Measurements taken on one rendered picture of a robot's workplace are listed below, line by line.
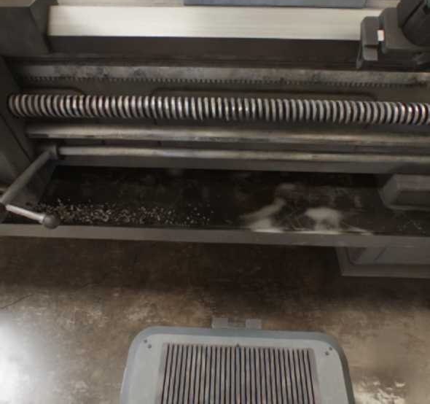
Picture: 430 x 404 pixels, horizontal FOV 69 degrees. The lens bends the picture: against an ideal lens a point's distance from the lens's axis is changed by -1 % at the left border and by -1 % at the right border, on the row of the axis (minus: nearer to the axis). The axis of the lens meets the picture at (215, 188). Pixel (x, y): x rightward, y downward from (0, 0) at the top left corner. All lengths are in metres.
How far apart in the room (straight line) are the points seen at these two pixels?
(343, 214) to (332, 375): 0.38
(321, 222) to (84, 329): 0.82
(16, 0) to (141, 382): 0.78
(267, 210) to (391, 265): 0.60
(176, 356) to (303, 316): 0.49
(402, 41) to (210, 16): 0.30
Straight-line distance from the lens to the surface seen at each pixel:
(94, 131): 0.67
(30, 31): 0.65
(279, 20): 0.61
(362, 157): 0.72
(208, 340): 0.83
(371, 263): 1.25
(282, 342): 0.85
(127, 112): 0.60
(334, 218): 0.86
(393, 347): 1.23
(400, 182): 0.91
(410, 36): 0.54
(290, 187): 0.89
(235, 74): 0.62
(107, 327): 1.16
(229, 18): 0.60
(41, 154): 0.73
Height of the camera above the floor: 1.07
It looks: 51 degrees down
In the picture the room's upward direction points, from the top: straight up
